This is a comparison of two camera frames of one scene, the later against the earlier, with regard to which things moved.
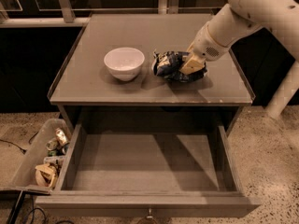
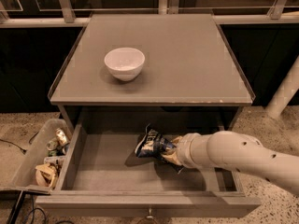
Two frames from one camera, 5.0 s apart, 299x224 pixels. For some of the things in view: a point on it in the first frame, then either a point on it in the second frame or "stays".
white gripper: x=206 y=48 -> x=184 y=151
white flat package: x=55 y=160 stays
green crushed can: x=52 y=145 stays
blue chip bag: x=167 y=65 -> x=154 y=144
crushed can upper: x=61 y=135 stays
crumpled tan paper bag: x=46 y=175 stays
